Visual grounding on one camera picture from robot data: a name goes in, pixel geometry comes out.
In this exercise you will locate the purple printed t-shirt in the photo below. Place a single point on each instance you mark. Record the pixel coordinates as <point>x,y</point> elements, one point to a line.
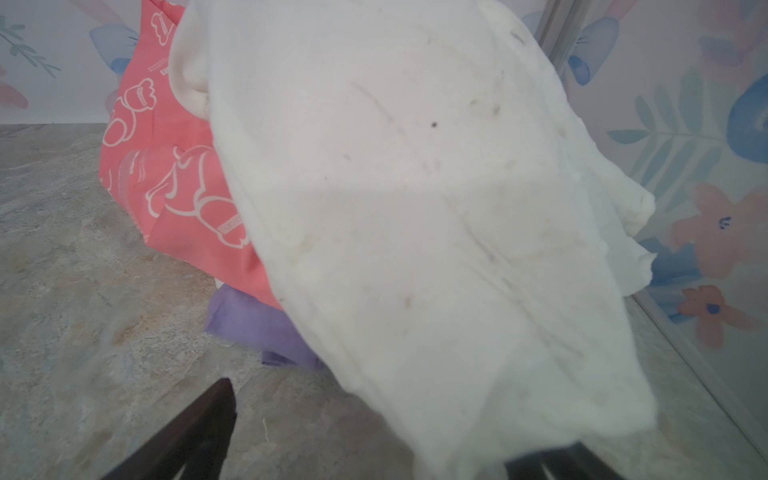
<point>237,317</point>

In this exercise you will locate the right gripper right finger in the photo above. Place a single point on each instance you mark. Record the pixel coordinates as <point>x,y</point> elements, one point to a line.
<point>576,462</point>

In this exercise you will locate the pink patterned cloth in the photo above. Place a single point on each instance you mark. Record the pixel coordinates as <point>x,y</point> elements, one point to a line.
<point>158,162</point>

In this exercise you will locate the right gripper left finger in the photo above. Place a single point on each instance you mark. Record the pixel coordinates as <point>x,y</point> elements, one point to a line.
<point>193,445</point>

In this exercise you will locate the white cloth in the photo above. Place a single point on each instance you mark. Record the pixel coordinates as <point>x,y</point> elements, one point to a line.
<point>432,215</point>

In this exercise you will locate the right aluminium corner post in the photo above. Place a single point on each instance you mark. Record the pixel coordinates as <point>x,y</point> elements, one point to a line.
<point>558,27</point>

